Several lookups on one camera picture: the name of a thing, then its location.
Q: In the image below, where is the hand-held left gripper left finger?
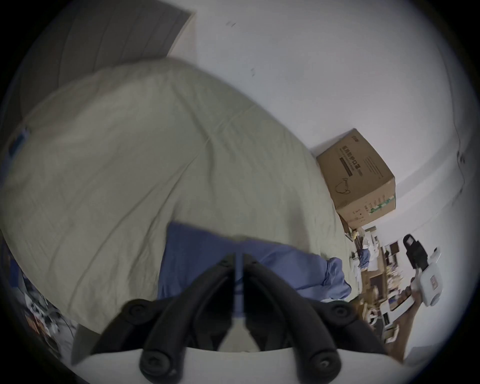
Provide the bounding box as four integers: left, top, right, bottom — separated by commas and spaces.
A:
92, 255, 237, 382

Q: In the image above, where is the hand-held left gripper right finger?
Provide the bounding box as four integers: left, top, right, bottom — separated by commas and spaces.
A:
242, 253, 389, 382

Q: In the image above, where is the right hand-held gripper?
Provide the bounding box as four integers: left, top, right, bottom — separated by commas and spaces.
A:
403, 233, 443, 307

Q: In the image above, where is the blue garment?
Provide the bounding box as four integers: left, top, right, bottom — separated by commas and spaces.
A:
157, 221, 352, 320

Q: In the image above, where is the person's right forearm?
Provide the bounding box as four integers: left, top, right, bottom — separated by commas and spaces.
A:
385, 302, 419, 363

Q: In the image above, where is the person's right hand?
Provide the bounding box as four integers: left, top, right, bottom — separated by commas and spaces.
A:
399, 284, 418, 307

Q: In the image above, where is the cluttered wooden shelf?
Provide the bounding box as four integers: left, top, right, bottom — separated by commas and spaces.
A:
349, 224, 407, 353

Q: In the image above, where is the brown cardboard carton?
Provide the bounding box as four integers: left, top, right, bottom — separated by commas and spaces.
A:
316, 128, 397, 229

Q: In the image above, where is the grey panelled door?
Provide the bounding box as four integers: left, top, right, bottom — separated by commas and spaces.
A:
19, 0, 196, 113

